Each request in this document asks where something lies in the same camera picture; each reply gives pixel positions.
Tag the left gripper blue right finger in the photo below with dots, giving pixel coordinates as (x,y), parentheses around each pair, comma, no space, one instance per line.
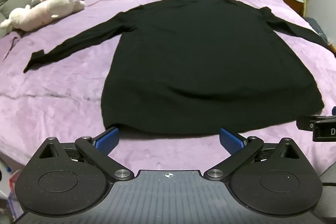
(231,142)

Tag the black long-sleeve sweater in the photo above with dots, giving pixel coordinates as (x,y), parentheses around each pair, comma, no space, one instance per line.
(197,66)

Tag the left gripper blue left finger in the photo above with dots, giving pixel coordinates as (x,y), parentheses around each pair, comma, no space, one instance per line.
(107,141)

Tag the white plush toy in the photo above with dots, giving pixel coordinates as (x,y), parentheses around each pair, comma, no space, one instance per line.
(30,19)

